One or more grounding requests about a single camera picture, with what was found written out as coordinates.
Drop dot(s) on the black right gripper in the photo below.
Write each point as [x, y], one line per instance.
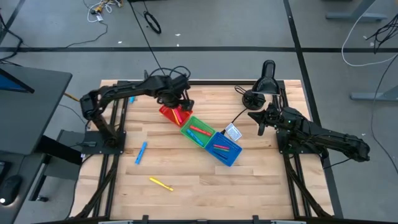
[272, 116]

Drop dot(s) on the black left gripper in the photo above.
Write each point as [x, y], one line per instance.
[175, 98]

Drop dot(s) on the orange highlighter marker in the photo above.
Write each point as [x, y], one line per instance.
[176, 116]

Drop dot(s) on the reddish pink highlighter marker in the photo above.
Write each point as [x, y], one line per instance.
[200, 130]

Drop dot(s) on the blue highlighter marker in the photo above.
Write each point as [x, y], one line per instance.
[140, 153]
[195, 137]

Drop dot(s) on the green highlighter marker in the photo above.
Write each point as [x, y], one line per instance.
[220, 150]

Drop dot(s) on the purple highlighter marker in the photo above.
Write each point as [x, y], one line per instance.
[220, 155]

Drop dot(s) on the yellow highlighter marker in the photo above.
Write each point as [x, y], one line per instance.
[161, 183]

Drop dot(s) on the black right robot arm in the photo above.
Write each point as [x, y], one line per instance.
[326, 138]

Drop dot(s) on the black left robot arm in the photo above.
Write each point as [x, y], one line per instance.
[124, 90]

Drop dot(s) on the red plastic basket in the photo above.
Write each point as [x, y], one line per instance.
[168, 114]

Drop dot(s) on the black desk lamp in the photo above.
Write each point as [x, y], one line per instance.
[264, 84]

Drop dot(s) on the blue plastic basket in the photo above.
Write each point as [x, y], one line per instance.
[231, 155]

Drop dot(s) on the turquoise highlighter marker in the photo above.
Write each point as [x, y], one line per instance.
[132, 99]

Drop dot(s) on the green plastic basket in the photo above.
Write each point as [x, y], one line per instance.
[202, 141]

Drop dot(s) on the black monitor desk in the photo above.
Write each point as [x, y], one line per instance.
[31, 118]

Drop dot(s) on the desk monitor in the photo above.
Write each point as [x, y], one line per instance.
[12, 82]

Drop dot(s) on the black computer mouse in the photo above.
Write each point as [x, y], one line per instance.
[11, 189]

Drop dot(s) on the black keyboard desk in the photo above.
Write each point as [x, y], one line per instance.
[21, 214]

